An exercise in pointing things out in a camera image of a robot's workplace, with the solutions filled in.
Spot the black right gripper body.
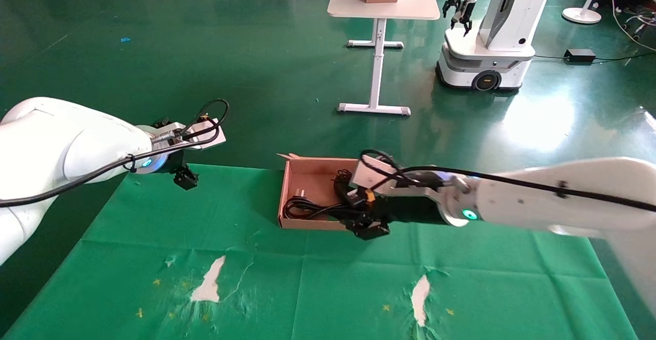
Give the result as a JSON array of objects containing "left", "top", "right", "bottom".
[{"left": 377, "top": 195, "right": 447, "bottom": 226}]

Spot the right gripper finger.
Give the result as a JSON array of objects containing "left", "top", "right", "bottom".
[
  {"left": 356, "top": 219, "right": 391, "bottom": 241},
  {"left": 341, "top": 213, "right": 372, "bottom": 231}
]

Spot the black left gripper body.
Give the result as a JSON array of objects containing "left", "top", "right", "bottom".
[{"left": 163, "top": 150, "right": 190, "bottom": 176}]

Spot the black power cable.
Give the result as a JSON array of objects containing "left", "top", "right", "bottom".
[
  {"left": 283, "top": 189, "right": 359, "bottom": 223},
  {"left": 332, "top": 169, "right": 362, "bottom": 208}
]

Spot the open brown cardboard box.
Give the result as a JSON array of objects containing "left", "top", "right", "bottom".
[{"left": 277, "top": 153, "right": 382, "bottom": 230}]

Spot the green table cloth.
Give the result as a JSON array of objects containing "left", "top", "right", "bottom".
[{"left": 3, "top": 163, "right": 639, "bottom": 340}]

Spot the white idle wheeled robot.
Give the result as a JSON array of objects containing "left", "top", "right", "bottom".
[{"left": 436, "top": 0, "right": 559, "bottom": 93}]

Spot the black power adapter brick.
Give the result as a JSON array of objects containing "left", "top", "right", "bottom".
[{"left": 564, "top": 49, "right": 597, "bottom": 64}]

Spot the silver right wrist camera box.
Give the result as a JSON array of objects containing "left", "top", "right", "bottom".
[{"left": 350, "top": 154, "right": 399, "bottom": 198}]

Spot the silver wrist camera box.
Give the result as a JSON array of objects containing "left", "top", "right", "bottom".
[
  {"left": 154, "top": 118, "right": 227, "bottom": 152},
  {"left": 350, "top": 154, "right": 399, "bottom": 198}
]

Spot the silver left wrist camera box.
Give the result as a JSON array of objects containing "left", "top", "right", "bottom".
[{"left": 154, "top": 118, "right": 227, "bottom": 152}]

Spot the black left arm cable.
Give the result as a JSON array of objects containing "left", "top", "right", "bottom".
[{"left": 0, "top": 99, "right": 230, "bottom": 208}]

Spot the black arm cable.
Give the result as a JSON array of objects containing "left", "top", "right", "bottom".
[
  {"left": 0, "top": 99, "right": 230, "bottom": 208},
  {"left": 360, "top": 149, "right": 656, "bottom": 212}
]

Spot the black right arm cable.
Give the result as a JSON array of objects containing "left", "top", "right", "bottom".
[{"left": 360, "top": 149, "right": 656, "bottom": 212}]

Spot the white pedestal table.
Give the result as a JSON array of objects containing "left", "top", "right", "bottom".
[{"left": 327, "top": 0, "right": 441, "bottom": 117}]

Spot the black floor cable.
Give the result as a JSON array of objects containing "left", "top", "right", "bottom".
[{"left": 533, "top": 50, "right": 656, "bottom": 66}]

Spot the white floor cable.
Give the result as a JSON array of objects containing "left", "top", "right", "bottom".
[{"left": 610, "top": 0, "right": 656, "bottom": 53}]

